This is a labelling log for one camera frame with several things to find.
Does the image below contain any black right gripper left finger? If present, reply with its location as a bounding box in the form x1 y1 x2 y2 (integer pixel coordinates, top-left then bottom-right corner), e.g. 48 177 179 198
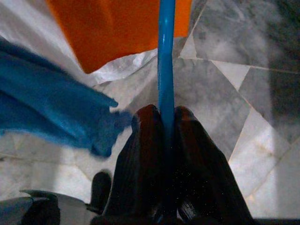
103 104 169 225

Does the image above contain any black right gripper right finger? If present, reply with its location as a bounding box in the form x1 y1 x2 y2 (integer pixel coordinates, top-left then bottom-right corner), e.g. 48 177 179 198
172 105 256 225

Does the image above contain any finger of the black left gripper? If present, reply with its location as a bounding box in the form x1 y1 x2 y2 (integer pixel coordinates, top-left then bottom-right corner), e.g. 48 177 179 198
90 170 113 215

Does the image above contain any blue plastic hanger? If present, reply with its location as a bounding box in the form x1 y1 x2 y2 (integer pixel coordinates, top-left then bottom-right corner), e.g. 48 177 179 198
157 0 177 221

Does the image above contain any blue towel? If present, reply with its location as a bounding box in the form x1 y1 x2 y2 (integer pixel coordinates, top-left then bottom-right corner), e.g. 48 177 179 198
0 38 134 160

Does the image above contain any orange shirt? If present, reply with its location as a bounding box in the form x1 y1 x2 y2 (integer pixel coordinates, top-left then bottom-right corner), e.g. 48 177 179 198
45 0 193 75

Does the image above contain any white shirt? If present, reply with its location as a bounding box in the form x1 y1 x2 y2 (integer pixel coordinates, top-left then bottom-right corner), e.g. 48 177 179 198
0 0 160 85

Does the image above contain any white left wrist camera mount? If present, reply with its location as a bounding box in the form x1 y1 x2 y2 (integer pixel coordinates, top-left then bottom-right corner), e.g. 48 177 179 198
0 189 101 225

